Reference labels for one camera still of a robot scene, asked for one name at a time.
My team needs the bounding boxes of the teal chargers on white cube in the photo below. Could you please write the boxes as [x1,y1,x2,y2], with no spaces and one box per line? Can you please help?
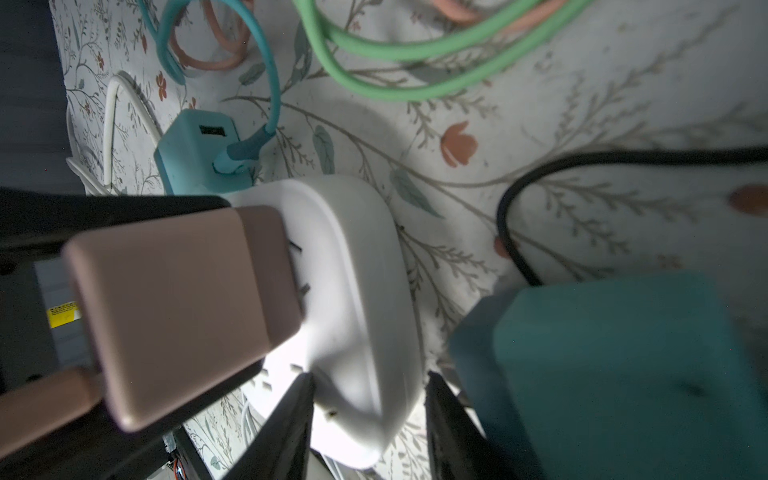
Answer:
[154,109,275,196]

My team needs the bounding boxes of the green cable of charger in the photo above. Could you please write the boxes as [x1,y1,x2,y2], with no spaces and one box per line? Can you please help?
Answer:
[292,0,595,102]

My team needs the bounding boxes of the white cord of white cube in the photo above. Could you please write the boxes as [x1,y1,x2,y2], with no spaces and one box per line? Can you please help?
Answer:
[65,71,163,196]

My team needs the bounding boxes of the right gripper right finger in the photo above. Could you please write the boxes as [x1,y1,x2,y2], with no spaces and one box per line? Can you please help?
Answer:
[425,371,516,479]

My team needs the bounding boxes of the black cable of white charger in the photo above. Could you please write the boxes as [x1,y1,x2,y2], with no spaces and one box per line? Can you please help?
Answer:
[496,145,768,287]

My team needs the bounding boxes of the pink cable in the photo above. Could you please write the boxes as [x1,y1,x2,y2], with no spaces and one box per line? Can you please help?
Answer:
[167,0,253,72]

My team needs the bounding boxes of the teal charger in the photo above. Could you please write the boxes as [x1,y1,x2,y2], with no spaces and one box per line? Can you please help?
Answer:
[449,271,767,479]

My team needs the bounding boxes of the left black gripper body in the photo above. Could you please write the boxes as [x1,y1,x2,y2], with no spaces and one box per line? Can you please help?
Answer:
[1,188,262,479]

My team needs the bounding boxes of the white power strip cube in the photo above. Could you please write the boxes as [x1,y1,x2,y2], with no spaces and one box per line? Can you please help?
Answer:
[229,175,423,470]

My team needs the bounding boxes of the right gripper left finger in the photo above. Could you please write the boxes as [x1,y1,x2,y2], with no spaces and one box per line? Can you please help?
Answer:
[225,373,316,480]

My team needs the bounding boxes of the pink charger plug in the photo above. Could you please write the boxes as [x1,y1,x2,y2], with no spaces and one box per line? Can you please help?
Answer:
[62,206,303,432]

